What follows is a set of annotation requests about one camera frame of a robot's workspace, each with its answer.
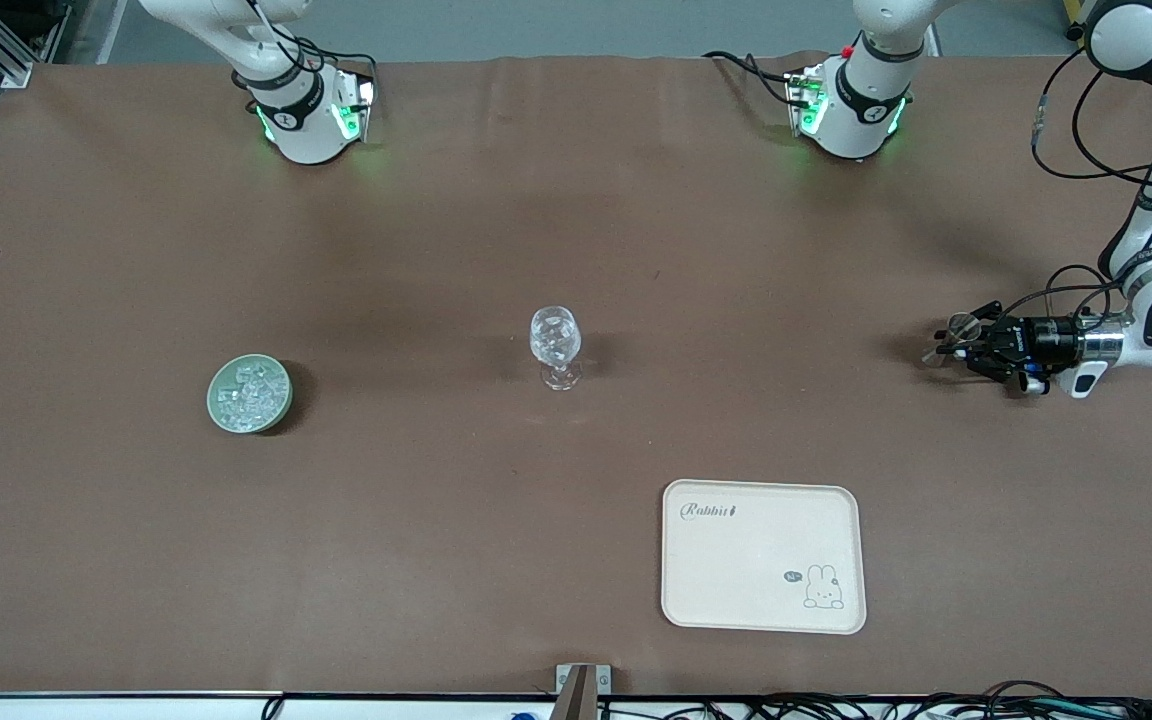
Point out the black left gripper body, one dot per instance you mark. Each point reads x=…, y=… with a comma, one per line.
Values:
x=1038, y=339

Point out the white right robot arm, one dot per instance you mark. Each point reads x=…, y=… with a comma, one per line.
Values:
x=306, y=130

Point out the clear stemmed wine glass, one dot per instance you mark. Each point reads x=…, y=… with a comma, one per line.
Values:
x=556, y=340

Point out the clear ice cube pile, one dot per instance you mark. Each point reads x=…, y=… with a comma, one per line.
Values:
x=251, y=390

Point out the cream rabbit print tray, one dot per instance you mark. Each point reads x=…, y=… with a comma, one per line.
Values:
x=756, y=570

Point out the brown table cover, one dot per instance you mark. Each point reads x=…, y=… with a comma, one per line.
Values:
x=436, y=550

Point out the green round bowl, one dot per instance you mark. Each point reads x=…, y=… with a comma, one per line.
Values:
x=226, y=418

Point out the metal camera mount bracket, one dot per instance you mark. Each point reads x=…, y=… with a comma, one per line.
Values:
x=581, y=695

